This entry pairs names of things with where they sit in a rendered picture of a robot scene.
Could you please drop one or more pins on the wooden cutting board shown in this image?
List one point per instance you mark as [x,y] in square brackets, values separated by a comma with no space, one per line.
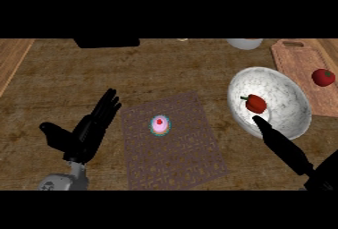
[308,80]

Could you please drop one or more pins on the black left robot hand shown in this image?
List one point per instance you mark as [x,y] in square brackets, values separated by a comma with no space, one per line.
[91,128]

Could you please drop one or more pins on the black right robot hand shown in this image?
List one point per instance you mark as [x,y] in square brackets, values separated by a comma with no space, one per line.
[285,147]

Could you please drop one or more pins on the red bell pepper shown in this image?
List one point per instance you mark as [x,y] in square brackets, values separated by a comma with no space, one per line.
[256,103]

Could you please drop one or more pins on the red tomato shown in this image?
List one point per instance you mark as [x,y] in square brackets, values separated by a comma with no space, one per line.
[324,77]

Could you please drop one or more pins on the brown woven placemat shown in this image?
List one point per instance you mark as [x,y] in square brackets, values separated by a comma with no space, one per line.
[173,149]

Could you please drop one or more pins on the black appliance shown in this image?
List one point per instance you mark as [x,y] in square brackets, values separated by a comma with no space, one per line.
[105,43]

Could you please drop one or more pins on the small pale object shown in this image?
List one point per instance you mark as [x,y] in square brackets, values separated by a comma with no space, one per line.
[182,39]

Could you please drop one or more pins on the pink frosted cupcake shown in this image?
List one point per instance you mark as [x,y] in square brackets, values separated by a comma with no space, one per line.
[160,125]

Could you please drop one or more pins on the white round container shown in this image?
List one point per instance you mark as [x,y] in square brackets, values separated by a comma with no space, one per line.
[244,43]

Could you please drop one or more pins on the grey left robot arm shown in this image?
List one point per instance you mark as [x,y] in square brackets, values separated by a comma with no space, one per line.
[66,180]

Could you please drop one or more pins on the white marble bowl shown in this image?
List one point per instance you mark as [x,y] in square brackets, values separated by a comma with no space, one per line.
[275,98]

